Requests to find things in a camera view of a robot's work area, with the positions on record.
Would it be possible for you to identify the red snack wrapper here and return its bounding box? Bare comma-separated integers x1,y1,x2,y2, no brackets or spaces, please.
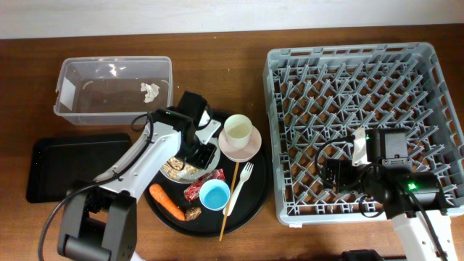
183,169,225,202

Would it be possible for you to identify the blue plastic cup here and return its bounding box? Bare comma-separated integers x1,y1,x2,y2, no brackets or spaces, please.
199,179,231,211

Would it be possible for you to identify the cream plastic cup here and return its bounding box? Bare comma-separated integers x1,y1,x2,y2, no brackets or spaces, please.
224,114,253,149

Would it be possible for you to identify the white tissue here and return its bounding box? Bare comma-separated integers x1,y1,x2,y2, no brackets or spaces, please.
141,83,160,104

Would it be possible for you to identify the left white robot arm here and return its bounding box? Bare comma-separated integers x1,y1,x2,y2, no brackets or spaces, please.
57,91,220,260

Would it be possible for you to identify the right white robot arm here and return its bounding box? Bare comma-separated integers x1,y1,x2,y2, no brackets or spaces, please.
315,128,457,260

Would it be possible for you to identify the grey dishwasher rack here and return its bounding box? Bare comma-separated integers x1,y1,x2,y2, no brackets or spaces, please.
263,42,463,226

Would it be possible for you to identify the grey plate with food scraps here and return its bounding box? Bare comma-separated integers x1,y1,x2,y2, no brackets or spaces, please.
159,144,220,183

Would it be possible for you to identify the pink saucer plate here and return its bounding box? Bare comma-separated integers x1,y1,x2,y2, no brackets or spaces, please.
218,126,262,162

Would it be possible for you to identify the wooden chopstick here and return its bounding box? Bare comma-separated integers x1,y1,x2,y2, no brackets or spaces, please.
219,162,240,242

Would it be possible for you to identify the orange carrot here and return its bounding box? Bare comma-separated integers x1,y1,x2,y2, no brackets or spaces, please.
149,183,186,221

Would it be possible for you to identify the white plastic fork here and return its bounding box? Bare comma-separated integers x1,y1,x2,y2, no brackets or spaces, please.
223,162,254,216

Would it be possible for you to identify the brown food chunk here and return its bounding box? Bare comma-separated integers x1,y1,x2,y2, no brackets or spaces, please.
185,207,202,221

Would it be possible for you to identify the round black serving tray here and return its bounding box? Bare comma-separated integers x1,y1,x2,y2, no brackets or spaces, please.
144,144,272,237

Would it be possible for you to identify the clear plastic bin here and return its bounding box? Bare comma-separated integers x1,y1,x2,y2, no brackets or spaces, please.
54,56,173,125

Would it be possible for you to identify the black rectangular tray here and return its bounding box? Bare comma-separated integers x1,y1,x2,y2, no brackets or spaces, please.
25,133,132,203

